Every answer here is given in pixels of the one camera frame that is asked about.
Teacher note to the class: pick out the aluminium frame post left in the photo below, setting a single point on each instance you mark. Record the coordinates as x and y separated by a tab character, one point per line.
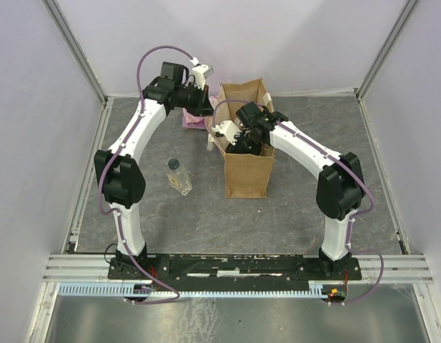
64	29

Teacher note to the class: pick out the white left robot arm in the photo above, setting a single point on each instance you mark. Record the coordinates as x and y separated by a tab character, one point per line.
120	181

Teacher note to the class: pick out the aluminium frame post right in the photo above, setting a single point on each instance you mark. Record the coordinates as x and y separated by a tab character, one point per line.
386	48

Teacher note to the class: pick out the aluminium frame post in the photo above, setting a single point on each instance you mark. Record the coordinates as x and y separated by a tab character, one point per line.
64	29
386	48

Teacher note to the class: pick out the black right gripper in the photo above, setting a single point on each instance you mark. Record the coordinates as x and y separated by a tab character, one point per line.
236	146

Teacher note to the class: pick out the aluminium frame rail front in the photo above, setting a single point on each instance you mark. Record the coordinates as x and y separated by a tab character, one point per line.
398	269

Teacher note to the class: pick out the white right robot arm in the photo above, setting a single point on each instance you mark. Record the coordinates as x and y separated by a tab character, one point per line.
339	176

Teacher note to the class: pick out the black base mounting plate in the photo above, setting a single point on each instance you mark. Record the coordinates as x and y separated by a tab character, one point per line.
233	271

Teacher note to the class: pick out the square glass bottle yellow label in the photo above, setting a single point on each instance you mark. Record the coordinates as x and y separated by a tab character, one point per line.
178	176

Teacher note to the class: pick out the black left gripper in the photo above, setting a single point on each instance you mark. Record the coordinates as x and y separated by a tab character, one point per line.
203	108

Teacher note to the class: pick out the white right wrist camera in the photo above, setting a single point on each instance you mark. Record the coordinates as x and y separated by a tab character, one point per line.
227	129

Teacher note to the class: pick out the light blue cable duct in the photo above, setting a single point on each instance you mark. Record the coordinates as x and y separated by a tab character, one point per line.
139	290

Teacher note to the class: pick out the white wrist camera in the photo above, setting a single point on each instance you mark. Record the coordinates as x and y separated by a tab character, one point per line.
200	72
227	129

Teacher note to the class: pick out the pink printed tissue pack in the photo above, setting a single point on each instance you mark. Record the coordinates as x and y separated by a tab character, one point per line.
190	121

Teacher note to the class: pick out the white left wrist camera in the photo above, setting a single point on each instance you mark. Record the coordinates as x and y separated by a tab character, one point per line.
200	72

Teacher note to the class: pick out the beige canvas tote bag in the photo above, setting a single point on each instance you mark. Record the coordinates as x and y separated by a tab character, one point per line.
246	175

